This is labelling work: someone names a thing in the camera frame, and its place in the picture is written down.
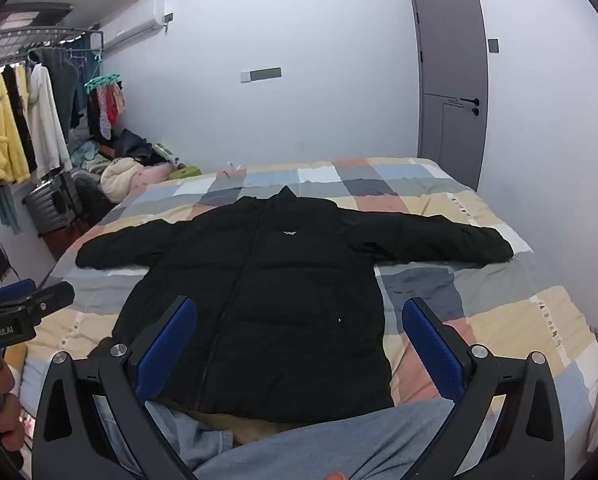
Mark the green clip hanger with clothes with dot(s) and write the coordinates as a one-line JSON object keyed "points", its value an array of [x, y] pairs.
{"points": [[106, 100]]}

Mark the pile of clothes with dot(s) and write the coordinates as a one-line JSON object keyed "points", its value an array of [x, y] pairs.
{"points": [[89, 152]]}

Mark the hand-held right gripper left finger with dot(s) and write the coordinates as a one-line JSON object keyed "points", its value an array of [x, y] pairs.
{"points": [[165, 345]]}

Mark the patchwork bed blanket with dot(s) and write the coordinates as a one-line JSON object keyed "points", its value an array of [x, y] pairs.
{"points": [[504, 320]]}

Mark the person's left hand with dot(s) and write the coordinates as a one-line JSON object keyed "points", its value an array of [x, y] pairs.
{"points": [[6, 422]]}

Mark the yellow hoodie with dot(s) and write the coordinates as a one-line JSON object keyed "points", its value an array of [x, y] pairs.
{"points": [[1, 135]]}

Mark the dark grey hanging garment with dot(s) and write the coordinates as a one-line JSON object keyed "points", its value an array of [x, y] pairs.
{"points": [[61, 80]]}

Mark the wall control panel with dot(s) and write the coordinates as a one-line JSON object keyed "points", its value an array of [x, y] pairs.
{"points": [[261, 75]]}

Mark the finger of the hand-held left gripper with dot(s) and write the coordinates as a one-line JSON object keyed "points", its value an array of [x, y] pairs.
{"points": [[51, 297], [16, 288]]}

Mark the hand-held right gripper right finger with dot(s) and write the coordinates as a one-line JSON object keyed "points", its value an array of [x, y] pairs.
{"points": [[435, 350]]}

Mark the grey door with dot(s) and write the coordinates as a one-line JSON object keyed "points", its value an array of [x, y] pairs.
{"points": [[449, 50]]}

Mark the white hoodie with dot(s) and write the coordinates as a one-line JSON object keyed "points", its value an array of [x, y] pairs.
{"points": [[46, 125]]}

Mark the metal clothes rack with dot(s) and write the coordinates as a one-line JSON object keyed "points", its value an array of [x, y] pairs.
{"points": [[24, 35]]}

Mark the white air conditioner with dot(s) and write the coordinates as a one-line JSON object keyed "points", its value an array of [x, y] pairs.
{"points": [[136, 30]]}

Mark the silver suitcase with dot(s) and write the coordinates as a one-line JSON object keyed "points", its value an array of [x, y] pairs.
{"points": [[54, 205]]}

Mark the dark wall switch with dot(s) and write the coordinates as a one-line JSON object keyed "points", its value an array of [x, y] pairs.
{"points": [[493, 46]]}

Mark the person's blue jeans leg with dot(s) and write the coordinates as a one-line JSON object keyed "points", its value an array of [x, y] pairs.
{"points": [[304, 452]]}

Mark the green box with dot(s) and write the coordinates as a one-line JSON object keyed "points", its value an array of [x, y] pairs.
{"points": [[185, 172]]}

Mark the black puffer jacket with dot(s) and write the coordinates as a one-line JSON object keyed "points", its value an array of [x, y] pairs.
{"points": [[274, 305]]}

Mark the pink plush cushion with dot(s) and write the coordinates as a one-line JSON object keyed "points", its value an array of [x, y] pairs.
{"points": [[154, 175]]}

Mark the black hanging garment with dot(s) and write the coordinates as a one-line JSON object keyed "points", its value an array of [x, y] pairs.
{"points": [[21, 120]]}

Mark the teal hanging cloth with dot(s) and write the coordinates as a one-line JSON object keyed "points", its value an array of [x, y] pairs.
{"points": [[6, 210]]}

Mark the white fluffy cloth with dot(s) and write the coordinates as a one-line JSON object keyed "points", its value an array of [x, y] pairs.
{"points": [[119, 180]]}

